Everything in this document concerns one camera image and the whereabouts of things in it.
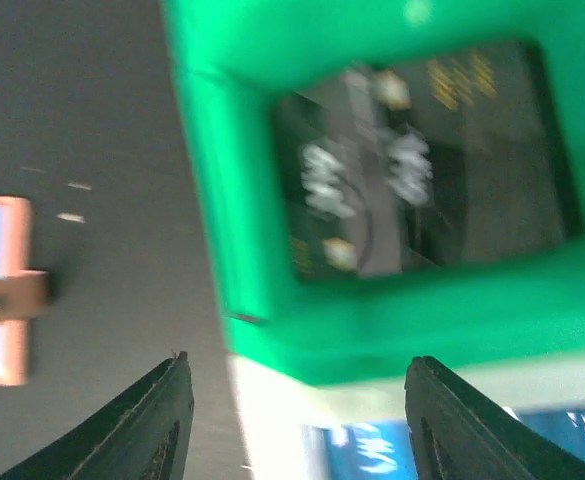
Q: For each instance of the pink card holder wallet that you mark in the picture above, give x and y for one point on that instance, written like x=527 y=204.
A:
x=23 y=292

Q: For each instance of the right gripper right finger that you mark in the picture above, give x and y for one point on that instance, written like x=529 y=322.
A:
x=457 y=432

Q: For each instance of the blue cards stack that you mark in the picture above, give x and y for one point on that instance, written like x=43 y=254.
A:
x=382 y=450

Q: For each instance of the green storage bin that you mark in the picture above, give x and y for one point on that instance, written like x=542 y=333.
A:
x=230 y=57

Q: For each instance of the white storage bin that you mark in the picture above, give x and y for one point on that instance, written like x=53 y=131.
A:
x=274 y=409

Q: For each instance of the black cards stack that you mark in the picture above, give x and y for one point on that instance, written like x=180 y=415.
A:
x=450 y=160

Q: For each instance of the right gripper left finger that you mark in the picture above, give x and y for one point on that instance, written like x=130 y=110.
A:
x=143 y=433

